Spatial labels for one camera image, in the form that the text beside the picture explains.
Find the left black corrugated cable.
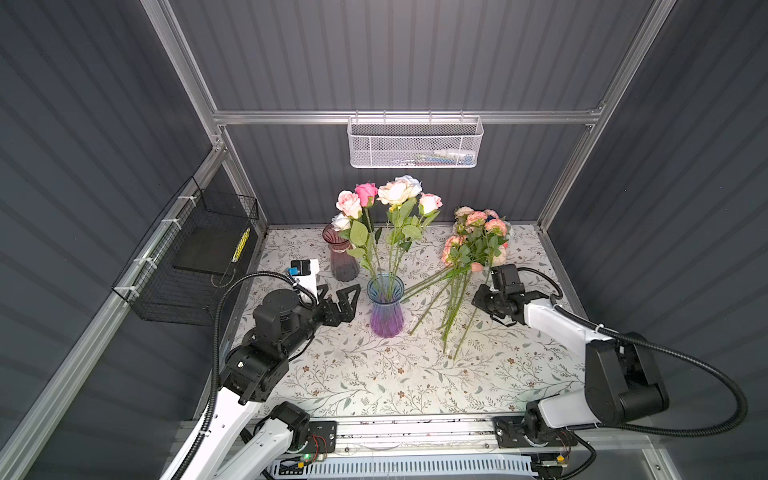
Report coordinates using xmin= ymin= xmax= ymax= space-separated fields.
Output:
xmin=170 ymin=271 xmax=319 ymax=480

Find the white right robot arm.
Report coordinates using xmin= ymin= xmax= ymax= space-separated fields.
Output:
xmin=472 ymin=264 xmax=669 ymax=446

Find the right black corrugated cable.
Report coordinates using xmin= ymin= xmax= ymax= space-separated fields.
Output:
xmin=518 ymin=266 xmax=749 ymax=438

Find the white wire wall basket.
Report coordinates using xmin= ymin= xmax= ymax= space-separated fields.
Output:
xmin=346 ymin=114 xmax=484 ymax=169

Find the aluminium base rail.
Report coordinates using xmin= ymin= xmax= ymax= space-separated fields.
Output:
xmin=173 ymin=410 xmax=655 ymax=457

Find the pile of artificial flowers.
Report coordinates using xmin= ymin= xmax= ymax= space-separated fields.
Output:
xmin=403 ymin=206 xmax=510 ymax=352

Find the hot pink rose stem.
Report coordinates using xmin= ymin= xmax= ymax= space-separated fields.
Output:
xmin=355 ymin=183 xmax=380 ymax=278

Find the blue purple glass vase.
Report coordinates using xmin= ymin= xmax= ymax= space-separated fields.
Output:
xmin=367 ymin=273 xmax=405 ymax=338

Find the red glass vase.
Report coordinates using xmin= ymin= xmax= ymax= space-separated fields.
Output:
xmin=322 ymin=224 xmax=360 ymax=282

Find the floral patterned table mat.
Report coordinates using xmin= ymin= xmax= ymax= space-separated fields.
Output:
xmin=256 ymin=225 xmax=584 ymax=417

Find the light pink rose stem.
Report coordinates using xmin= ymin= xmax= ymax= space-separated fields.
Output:
xmin=390 ymin=193 xmax=443 ymax=275

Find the white rose stem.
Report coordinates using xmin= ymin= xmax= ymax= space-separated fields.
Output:
xmin=395 ymin=175 xmax=422 ymax=198

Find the black corrugated cable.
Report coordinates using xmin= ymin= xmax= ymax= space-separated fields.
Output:
xmin=170 ymin=271 xmax=319 ymax=480
xmin=518 ymin=266 xmax=749 ymax=438

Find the yellow tool in basket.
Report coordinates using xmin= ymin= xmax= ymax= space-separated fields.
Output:
xmin=231 ymin=227 xmax=251 ymax=264

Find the black wire side basket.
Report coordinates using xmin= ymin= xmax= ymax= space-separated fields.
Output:
xmin=113 ymin=180 xmax=260 ymax=326

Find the pink cream spray rose stem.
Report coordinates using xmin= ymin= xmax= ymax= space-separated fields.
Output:
xmin=331 ymin=189 xmax=374 ymax=279

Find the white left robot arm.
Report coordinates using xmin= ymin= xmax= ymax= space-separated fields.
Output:
xmin=162 ymin=284 xmax=361 ymax=479

